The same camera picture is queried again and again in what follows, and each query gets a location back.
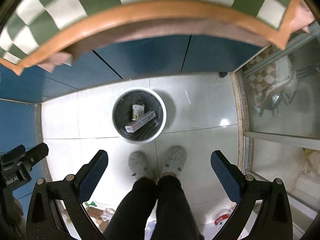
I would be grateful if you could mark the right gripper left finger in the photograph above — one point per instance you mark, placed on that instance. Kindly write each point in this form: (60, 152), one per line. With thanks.
(44, 220)

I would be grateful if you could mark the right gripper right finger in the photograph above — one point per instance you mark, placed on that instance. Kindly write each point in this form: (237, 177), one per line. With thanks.
(274, 220)

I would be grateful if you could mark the long pink white box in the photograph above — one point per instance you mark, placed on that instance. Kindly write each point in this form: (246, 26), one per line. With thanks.
(140, 122)

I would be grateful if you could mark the green white medicine box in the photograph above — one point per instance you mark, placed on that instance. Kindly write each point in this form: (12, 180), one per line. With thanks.
(137, 111)

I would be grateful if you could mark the white round trash bin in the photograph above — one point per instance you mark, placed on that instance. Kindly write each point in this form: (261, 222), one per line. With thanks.
(122, 115)

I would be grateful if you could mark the blue cabinet doors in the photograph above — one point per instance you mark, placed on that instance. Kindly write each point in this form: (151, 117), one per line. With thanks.
(76, 103)

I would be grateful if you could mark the red white tape roll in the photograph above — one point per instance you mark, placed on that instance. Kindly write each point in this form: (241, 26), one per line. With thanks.
(221, 215)

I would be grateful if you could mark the left grey shoe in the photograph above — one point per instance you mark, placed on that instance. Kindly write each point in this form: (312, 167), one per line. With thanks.
(139, 166)

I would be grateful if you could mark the grey shoe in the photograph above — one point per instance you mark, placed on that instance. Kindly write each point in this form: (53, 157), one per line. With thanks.
(139, 166)
(175, 162)

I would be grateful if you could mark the right grey shoe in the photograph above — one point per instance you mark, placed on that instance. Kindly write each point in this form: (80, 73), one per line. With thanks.
(175, 162)

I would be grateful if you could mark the green white checkered mat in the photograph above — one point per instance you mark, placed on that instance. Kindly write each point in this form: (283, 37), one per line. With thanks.
(46, 32)

